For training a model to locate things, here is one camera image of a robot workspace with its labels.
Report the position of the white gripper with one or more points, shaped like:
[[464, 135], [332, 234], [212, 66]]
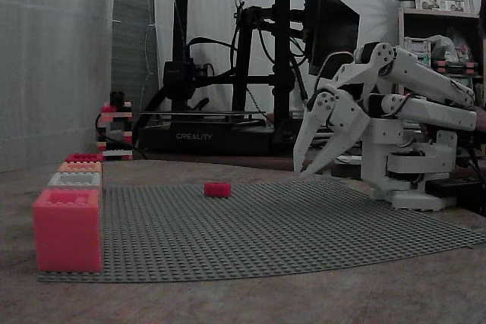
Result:
[[345, 114]]

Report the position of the small red Lego brick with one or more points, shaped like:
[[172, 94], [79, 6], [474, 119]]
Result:
[[217, 189]]

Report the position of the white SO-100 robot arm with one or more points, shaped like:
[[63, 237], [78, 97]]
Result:
[[417, 70]]

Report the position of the grey Lego baseplate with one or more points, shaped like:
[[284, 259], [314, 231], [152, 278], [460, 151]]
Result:
[[266, 233]]

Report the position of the red lego block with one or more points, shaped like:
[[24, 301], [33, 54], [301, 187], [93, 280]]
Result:
[[81, 157]]

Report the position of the orange lego block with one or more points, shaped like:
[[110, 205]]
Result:
[[81, 167]]

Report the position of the grey lego block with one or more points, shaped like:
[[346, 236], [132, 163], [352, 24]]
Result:
[[57, 180]]

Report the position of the large pink lego block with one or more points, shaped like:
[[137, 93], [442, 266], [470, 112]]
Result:
[[68, 233]]

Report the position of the brown wooden desk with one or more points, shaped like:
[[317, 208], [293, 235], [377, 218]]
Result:
[[228, 161]]

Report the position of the black computer monitor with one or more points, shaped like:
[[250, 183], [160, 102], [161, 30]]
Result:
[[334, 28]]

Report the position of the black Creality 3D printer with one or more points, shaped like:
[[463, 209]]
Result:
[[205, 136]]

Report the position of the green storage crate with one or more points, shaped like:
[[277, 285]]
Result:
[[426, 60]]

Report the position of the white storage crate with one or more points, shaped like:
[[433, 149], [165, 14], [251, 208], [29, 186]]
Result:
[[415, 45]]

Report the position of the wooden shelf unit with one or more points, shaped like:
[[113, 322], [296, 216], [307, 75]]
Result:
[[436, 20]]

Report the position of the person's head with dark hair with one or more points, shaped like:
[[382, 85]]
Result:
[[483, 13]]

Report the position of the white curtain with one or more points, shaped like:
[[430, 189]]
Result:
[[49, 62]]

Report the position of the small white picture frame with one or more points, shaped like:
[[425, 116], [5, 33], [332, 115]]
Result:
[[433, 3]]

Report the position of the Lego tower with black camera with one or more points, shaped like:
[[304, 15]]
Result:
[[115, 126]]

